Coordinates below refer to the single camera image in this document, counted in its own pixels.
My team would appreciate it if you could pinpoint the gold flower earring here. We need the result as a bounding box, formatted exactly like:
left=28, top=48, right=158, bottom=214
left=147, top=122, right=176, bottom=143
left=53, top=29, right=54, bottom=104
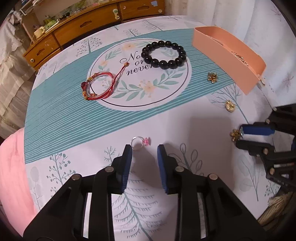
left=230, top=129, right=243, bottom=142

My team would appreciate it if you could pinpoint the knit sleeve forearm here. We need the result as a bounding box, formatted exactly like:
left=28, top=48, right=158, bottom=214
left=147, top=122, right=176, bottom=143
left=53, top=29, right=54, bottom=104
left=258, top=192, right=293, bottom=226

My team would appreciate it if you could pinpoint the gold round pendant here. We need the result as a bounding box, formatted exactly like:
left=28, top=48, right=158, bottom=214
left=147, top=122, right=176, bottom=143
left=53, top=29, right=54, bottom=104
left=225, top=100, right=235, bottom=113

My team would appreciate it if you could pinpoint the pink blanket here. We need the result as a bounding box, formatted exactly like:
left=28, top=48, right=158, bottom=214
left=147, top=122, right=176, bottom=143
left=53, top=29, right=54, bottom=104
left=0, top=128, right=38, bottom=235

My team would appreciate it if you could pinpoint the pink drawer tray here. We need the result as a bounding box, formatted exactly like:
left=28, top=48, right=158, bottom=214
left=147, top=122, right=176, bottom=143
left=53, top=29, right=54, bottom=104
left=192, top=26, right=266, bottom=95

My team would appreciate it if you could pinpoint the patterned tablecloth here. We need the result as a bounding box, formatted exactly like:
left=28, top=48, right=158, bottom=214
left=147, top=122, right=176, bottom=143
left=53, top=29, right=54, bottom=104
left=24, top=16, right=280, bottom=240

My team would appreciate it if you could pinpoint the lace covered piano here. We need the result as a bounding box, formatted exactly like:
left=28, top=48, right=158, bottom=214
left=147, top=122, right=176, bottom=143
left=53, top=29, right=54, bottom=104
left=1, top=10, right=36, bottom=139

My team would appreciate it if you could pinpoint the white mug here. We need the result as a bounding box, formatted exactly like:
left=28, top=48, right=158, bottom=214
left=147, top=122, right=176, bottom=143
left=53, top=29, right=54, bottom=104
left=34, top=26, right=46, bottom=39

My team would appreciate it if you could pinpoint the wooden desk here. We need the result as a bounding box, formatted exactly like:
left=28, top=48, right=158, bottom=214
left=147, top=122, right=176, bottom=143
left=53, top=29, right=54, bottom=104
left=23, top=0, right=165, bottom=70

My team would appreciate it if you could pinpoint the pink flower ring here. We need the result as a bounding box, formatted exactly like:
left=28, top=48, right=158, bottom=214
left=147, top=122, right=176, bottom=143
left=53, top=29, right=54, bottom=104
left=130, top=136, right=152, bottom=149

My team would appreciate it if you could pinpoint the red string bracelet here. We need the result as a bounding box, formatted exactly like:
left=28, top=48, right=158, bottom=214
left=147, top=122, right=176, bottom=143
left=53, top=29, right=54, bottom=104
left=81, top=62, right=130, bottom=102

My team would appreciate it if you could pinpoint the black bead bracelet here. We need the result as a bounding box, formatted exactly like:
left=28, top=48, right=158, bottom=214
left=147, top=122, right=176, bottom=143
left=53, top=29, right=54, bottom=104
left=140, top=39, right=187, bottom=70

